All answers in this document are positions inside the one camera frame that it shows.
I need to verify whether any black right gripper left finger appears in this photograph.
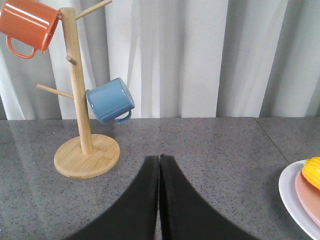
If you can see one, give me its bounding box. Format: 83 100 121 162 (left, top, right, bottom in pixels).
67 156 160 240

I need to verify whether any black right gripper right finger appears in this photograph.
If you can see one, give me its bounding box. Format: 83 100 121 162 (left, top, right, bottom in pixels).
159 155 254 240

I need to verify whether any wooden mug tree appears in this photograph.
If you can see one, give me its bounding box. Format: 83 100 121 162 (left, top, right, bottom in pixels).
37 0 120 179

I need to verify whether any white plate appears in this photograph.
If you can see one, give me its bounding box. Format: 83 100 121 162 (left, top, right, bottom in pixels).
278 160 320 240

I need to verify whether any blue enamel mug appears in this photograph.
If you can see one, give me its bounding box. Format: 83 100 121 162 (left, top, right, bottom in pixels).
85 77 135 125

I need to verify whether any pink plate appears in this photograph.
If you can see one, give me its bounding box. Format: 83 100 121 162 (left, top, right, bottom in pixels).
295 171 320 227

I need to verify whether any yellow toy corn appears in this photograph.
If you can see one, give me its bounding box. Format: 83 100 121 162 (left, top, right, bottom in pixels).
301 156 320 190

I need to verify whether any grey curtain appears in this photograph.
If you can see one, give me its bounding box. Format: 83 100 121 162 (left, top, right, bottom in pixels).
0 0 320 121

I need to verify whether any orange enamel mug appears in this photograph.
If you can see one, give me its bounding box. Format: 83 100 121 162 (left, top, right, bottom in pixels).
0 0 60 59

